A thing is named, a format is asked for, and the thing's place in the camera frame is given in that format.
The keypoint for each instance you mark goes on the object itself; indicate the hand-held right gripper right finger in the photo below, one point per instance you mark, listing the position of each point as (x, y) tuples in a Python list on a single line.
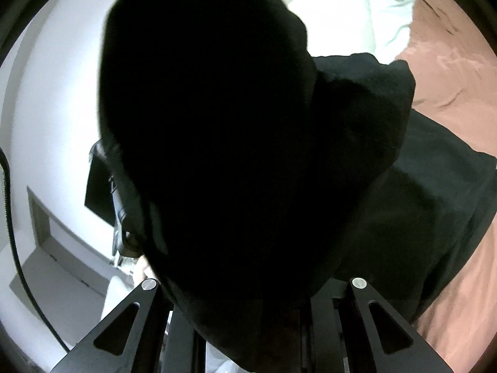
[(354, 318)]

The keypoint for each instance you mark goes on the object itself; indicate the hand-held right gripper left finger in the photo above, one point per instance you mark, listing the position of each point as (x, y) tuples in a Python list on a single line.
[(152, 318)]

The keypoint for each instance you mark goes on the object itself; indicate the black garment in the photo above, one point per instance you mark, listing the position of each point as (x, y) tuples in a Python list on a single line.
[(233, 124)]

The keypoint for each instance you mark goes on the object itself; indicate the orange-brown bed sheet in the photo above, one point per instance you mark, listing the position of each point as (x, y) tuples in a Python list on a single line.
[(446, 46)]

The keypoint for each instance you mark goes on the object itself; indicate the white bedding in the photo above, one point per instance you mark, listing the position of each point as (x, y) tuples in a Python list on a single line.
[(341, 15)]

